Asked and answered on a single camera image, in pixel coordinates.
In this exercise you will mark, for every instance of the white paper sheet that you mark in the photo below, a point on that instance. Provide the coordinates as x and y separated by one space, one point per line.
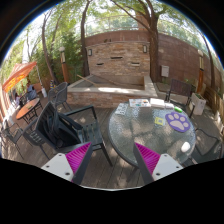
121 109

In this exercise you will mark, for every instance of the grey mesh chair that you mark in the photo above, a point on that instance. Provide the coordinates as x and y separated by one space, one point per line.
58 95

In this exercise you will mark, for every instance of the round wooden side table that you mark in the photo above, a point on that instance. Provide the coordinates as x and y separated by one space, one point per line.
29 110

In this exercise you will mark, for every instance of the dark plastic chair near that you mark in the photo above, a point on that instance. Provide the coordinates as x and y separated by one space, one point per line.
61 132

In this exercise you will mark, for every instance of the white closed book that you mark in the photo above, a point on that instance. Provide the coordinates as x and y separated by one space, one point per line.
159 103

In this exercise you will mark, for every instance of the dark chair at right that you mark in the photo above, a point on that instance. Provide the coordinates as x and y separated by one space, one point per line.
207 148

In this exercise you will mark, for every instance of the purple paw mouse pad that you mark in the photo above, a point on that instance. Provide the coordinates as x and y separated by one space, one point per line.
177 121

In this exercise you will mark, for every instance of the orange canopy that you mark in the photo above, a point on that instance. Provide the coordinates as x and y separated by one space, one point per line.
19 72

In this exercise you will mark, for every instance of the dark chair far left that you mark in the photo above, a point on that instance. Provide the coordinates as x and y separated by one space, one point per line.
11 134

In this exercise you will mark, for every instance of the dark chair behind table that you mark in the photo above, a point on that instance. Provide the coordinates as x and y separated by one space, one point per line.
180 88

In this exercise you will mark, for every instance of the colourful picture book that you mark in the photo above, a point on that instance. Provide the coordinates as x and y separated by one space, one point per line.
139 103

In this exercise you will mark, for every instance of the white planter box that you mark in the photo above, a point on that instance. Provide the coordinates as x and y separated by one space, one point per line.
197 104

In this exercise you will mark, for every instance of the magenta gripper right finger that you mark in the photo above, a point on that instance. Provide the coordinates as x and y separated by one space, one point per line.
154 166

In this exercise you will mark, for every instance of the white computer mouse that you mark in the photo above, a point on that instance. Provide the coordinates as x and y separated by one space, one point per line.
185 147

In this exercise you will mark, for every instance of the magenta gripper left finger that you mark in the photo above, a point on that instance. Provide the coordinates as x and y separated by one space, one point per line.
71 166

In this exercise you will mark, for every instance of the round glass patio table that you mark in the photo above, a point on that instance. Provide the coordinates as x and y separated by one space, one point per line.
137 126

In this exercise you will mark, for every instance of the green small object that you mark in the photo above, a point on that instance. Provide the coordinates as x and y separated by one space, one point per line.
177 109

